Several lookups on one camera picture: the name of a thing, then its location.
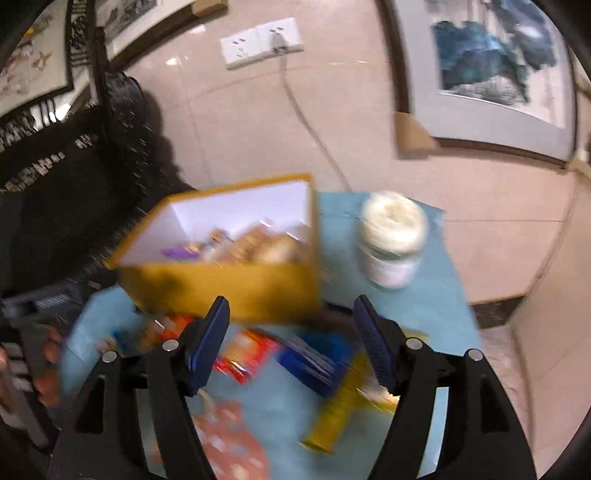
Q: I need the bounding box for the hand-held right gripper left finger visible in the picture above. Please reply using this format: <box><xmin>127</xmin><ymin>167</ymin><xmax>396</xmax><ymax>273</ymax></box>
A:
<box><xmin>46</xmin><ymin>295</ymin><xmax>230</xmax><ymax>480</ymax></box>

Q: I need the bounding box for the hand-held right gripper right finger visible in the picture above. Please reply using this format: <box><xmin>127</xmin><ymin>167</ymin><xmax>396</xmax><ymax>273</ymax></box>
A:
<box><xmin>353</xmin><ymin>294</ymin><xmax>539</xmax><ymax>480</ymax></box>

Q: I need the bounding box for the yellow cardboard box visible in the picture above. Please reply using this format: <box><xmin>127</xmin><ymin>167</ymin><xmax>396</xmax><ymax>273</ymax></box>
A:
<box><xmin>106</xmin><ymin>173</ymin><xmax>324</xmax><ymax>324</ymax></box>

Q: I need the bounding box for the person's left hand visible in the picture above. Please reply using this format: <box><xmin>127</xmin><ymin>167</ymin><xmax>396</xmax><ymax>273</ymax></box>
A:
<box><xmin>34</xmin><ymin>331</ymin><xmax>64</xmax><ymax>408</ymax></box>

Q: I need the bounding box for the red orange snack packet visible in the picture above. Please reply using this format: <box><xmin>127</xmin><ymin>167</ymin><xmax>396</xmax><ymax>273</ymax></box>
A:
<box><xmin>216</xmin><ymin>328</ymin><xmax>283</xmax><ymax>385</ymax></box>

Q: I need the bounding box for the blue snack packet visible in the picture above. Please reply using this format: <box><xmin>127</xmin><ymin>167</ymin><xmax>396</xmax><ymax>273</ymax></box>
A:
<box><xmin>276</xmin><ymin>331</ymin><xmax>357</xmax><ymax>398</ymax></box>

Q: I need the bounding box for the long yellow snack packet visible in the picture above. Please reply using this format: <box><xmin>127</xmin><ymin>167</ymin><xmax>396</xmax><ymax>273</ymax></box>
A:
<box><xmin>300</xmin><ymin>350</ymin><xmax>403</xmax><ymax>455</ymax></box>

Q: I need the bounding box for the purple yellow snack packet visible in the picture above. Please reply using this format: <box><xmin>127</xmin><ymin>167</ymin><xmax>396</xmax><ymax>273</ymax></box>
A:
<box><xmin>161</xmin><ymin>244</ymin><xmax>205</xmax><ymax>262</ymax></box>

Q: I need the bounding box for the clear golden cracker packet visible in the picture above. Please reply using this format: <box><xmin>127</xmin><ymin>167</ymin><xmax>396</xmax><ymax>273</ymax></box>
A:
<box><xmin>228</xmin><ymin>220</ymin><xmax>274</xmax><ymax>265</ymax></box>

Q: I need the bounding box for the glass jar with white lid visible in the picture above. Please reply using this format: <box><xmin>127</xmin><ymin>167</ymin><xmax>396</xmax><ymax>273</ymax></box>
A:
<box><xmin>358</xmin><ymin>191</ymin><xmax>428</xmax><ymax>291</ymax></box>

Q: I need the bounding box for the black carved wooden cabinet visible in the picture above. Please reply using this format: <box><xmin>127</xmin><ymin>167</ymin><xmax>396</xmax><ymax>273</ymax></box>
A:
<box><xmin>0</xmin><ymin>69</ymin><xmax>197</xmax><ymax>296</ymax></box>

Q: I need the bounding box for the cardboard corner protector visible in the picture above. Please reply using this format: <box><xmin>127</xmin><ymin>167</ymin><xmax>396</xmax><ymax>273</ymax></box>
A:
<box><xmin>392</xmin><ymin>111</ymin><xmax>439</xmax><ymax>160</ymax></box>
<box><xmin>193</xmin><ymin>0</ymin><xmax>229</xmax><ymax>16</ymax></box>

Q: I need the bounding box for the framed fish painting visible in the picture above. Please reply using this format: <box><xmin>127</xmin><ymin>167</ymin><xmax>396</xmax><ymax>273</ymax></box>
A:
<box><xmin>0</xmin><ymin>0</ymin><xmax>75</xmax><ymax>121</ymax></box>

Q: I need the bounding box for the framed blue lotus painting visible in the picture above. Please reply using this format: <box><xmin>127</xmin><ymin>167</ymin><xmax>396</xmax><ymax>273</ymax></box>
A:
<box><xmin>376</xmin><ymin>0</ymin><xmax>580</xmax><ymax>168</ymax></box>

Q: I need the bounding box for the framed ink painting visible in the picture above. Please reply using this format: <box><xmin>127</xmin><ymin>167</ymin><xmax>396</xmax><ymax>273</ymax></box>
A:
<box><xmin>95</xmin><ymin>0</ymin><xmax>199</xmax><ymax>61</ymax></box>

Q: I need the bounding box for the grey wall cable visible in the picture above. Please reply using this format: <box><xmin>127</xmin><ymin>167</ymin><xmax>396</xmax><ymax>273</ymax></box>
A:
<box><xmin>276</xmin><ymin>50</ymin><xmax>355</xmax><ymax>193</ymax></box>

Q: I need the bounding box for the white wall socket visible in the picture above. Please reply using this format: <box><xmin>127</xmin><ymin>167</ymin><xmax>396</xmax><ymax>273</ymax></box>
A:
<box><xmin>219</xmin><ymin>28</ymin><xmax>262</xmax><ymax>71</ymax></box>
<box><xmin>256</xmin><ymin>17</ymin><xmax>305</xmax><ymax>59</ymax></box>

